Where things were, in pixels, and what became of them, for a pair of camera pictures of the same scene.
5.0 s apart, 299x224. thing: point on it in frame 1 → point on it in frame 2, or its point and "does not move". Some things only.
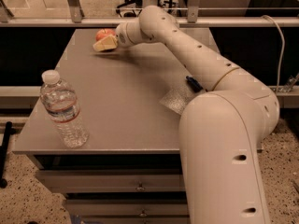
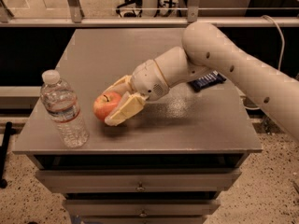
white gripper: (121, 35) → (149, 78)
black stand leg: (4, 149) does not move
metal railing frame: (78, 20) does not move
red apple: (104, 33) → (104, 103)
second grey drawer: (127, 208) does not move
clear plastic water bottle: (61, 104) does not move
